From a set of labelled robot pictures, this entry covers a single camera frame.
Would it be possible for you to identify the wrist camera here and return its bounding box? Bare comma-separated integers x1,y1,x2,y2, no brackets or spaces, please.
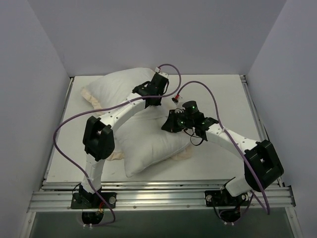
171,94,182,105
155,67,168,78

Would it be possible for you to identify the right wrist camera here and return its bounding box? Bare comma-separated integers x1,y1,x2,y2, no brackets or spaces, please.
171,94,182,105

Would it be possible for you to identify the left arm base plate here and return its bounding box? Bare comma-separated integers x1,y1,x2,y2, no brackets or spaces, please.
70,192,117,209

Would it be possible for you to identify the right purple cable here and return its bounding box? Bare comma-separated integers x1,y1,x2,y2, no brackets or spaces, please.
175,81,271,215

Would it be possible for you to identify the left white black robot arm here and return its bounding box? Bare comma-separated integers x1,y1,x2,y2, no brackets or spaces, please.
79,72,169,208

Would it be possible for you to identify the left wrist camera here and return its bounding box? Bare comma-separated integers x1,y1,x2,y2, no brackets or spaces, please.
155,67,168,78

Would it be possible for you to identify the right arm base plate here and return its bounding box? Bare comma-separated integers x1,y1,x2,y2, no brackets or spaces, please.
204,190,226,207

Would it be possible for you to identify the purple cable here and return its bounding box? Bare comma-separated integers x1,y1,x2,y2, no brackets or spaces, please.
53,63,183,227
175,81,271,215

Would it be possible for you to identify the dark green ruffled pillowcase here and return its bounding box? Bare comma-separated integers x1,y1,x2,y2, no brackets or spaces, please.
79,67,193,161

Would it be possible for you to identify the white pillow insert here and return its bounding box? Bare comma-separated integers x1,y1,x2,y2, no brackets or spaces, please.
115,114,193,178

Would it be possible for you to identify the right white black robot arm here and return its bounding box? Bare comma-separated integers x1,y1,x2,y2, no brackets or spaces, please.
161,101,284,205

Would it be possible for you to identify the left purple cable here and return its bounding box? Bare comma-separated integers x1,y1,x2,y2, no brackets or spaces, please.
53,63,183,227

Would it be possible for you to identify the aluminium front rail frame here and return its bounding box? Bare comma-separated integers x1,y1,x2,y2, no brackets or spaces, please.
27,179,297,213

